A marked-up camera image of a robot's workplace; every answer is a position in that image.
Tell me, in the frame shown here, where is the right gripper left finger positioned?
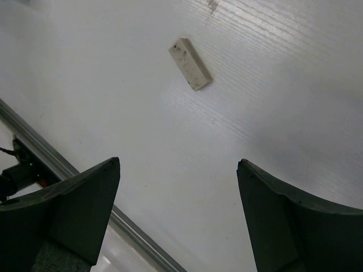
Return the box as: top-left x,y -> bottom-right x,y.
1,157 -> 120,271

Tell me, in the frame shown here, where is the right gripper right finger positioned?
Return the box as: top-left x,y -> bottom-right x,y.
237,159 -> 362,271

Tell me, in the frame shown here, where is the grey eraser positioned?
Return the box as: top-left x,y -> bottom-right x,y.
168,38 -> 213,91

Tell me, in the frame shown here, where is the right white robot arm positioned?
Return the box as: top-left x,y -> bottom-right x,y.
1,140 -> 362,271

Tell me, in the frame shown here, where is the shiny white cover sheet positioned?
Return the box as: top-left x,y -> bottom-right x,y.
91,222 -> 163,271

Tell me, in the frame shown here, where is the aluminium rail frame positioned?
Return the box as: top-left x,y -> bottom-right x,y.
1,102 -> 183,271

